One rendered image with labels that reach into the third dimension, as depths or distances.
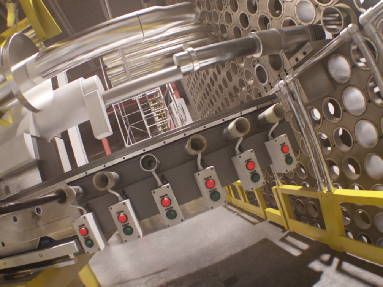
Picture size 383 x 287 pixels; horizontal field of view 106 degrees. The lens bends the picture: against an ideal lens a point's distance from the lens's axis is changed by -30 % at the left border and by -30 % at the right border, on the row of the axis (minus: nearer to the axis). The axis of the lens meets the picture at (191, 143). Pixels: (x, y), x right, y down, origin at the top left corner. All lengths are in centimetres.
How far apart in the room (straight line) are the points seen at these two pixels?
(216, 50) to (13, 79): 102
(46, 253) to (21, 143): 51
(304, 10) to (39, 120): 221
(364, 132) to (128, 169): 186
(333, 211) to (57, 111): 152
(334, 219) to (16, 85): 155
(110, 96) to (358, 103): 193
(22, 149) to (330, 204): 153
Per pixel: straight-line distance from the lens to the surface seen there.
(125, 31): 88
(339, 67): 203
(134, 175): 87
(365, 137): 201
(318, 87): 178
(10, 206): 54
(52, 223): 106
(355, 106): 198
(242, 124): 79
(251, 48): 134
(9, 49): 92
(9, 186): 133
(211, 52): 121
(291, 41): 152
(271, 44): 140
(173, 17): 92
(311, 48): 151
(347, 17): 163
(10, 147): 114
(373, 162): 212
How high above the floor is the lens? 81
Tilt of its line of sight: 5 degrees up
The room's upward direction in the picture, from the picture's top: 22 degrees counter-clockwise
